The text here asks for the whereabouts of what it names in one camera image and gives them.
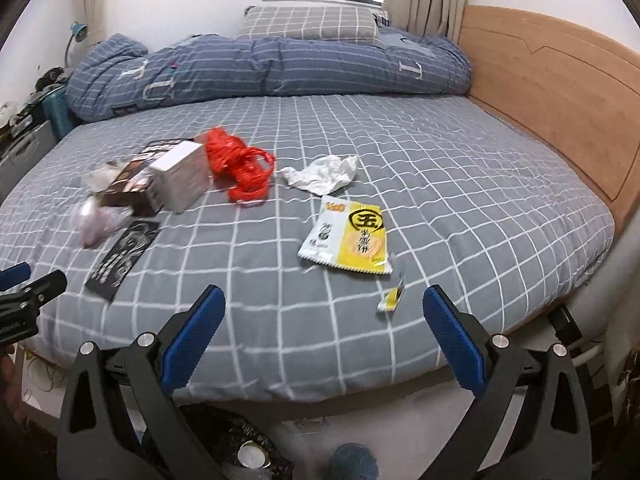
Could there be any small black box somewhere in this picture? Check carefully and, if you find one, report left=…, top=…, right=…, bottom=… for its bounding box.
left=547, top=306, right=584, bottom=347

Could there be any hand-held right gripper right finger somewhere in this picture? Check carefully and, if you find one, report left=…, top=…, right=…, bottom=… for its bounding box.
left=422, top=284, right=598, bottom=480

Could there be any white cardboard box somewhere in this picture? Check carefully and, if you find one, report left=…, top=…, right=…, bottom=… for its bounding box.
left=150, top=141, right=209, bottom=214

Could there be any black lined trash bin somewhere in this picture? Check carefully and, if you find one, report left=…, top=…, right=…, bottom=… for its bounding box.
left=145, top=402, right=297, bottom=480

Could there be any clear plastic bag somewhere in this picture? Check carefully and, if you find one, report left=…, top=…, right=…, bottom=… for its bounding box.
left=70, top=192, right=136, bottom=249

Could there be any wooden headboard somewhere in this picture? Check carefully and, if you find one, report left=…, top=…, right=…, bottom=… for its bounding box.
left=457, top=5, right=640, bottom=233

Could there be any dark printed box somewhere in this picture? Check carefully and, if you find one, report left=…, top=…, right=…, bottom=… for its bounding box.
left=100, top=138, right=197, bottom=211

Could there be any blue desk lamp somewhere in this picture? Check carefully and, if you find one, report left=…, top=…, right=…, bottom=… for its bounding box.
left=67, top=20, right=89, bottom=69

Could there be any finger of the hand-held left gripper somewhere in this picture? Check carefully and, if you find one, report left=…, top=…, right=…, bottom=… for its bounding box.
left=0, top=269, right=69, bottom=312
left=0, top=266, right=32, bottom=291

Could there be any red plastic bag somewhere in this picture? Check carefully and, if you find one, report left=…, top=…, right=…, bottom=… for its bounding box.
left=205, top=127, right=277, bottom=206

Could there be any crumpled white tissue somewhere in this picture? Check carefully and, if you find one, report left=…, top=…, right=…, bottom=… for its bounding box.
left=277, top=154, right=360, bottom=196

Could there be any teal suitcase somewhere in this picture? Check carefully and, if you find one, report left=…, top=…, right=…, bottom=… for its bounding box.
left=40, top=84, right=77, bottom=142

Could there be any yellow white snack packet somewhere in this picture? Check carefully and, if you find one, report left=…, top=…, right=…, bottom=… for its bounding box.
left=297, top=194, right=394, bottom=276

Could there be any crumpled white plastic wrap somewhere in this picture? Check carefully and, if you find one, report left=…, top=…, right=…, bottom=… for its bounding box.
left=87, top=159, right=127, bottom=195

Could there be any bed with grey checked sheet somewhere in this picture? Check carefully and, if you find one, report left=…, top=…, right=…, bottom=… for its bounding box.
left=0, top=91, right=617, bottom=407

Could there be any white pipe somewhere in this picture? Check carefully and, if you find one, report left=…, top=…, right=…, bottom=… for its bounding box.
left=574, top=341, right=609, bottom=367

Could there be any blue striped quilt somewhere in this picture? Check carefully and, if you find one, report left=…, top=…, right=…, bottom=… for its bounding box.
left=66, top=27, right=474, bottom=124

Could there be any black flat printed packet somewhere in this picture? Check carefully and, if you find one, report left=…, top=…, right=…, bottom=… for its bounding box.
left=84, top=217, right=161, bottom=304

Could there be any grey checked pillow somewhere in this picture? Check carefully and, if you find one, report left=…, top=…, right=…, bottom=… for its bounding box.
left=235, top=5, right=382, bottom=44

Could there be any small torn wrapper piece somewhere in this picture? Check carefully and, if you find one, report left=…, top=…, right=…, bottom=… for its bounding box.
left=377, top=272, right=407, bottom=314

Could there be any dark blue fuzzy object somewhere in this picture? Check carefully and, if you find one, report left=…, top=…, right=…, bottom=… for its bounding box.
left=329, top=442, right=379, bottom=480

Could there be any clutter of small items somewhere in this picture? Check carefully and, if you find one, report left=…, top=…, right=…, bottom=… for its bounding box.
left=0, top=64, right=69, bottom=137

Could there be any round metal can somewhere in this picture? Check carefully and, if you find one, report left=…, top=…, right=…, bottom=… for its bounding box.
left=238, top=441, right=267, bottom=470

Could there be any grey suitcase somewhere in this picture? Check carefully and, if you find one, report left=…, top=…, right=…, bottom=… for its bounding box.
left=0, top=119, right=57, bottom=197

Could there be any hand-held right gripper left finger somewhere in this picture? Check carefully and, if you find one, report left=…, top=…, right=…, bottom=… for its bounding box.
left=56, top=284, right=227, bottom=480

